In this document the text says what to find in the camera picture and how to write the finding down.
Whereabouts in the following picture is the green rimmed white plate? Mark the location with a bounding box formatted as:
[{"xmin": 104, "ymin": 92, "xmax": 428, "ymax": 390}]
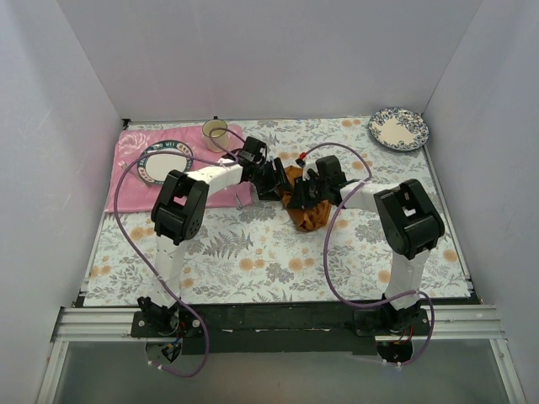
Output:
[{"xmin": 136, "ymin": 140, "xmax": 194, "ymax": 186}]

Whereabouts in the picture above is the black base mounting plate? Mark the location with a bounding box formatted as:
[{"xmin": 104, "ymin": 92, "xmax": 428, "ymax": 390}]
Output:
[{"xmin": 130, "ymin": 298, "xmax": 430, "ymax": 355}]

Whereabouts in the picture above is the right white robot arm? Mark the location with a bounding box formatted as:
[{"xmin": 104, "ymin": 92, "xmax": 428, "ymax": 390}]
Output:
[{"xmin": 289, "ymin": 154, "xmax": 445, "ymax": 335}]

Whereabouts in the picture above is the metal spoon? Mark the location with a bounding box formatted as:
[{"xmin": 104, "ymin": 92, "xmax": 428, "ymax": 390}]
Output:
[{"xmin": 235, "ymin": 194, "xmax": 244, "ymax": 210}]

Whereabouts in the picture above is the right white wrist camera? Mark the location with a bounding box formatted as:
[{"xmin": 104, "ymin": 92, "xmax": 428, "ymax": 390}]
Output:
[{"xmin": 296, "ymin": 153, "xmax": 318, "ymax": 180}]

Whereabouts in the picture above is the cream enamel mug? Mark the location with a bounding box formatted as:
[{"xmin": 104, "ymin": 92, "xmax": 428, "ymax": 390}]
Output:
[{"xmin": 202, "ymin": 117, "xmax": 230, "ymax": 153}]

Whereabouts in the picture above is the blue floral plate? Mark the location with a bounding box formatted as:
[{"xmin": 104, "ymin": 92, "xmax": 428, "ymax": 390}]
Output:
[{"xmin": 367, "ymin": 107, "xmax": 430, "ymax": 152}]

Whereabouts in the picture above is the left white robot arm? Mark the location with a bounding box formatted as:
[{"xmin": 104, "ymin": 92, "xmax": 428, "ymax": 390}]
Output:
[{"xmin": 137, "ymin": 136, "xmax": 290, "ymax": 337}]

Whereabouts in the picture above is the brown satin napkin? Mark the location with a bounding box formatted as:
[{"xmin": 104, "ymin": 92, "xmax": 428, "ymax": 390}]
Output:
[{"xmin": 278, "ymin": 190, "xmax": 331, "ymax": 232}]

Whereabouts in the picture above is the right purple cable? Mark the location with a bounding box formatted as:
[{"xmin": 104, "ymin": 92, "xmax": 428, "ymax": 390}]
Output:
[{"xmin": 301, "ymin": 142, "xmax": 435, "ymax": 367}]

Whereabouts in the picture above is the metal fork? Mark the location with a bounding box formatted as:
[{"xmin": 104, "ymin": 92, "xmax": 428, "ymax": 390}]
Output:
[{"xmin": 118, "ymin": 161, "xmax": 141, "ymax": 179}]

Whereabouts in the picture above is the floral tablecloth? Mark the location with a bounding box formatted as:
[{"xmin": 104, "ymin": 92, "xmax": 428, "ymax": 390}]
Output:
[{"xmin": 83, "ymin": 115, "xmax": 472, "ymax": 307}]

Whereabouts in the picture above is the aluminium frame rail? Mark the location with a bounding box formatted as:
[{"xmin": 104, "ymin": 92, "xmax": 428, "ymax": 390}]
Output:
[{"xmin": 35, "ymin": 306, "xmax": 148, "ymax": 403}]

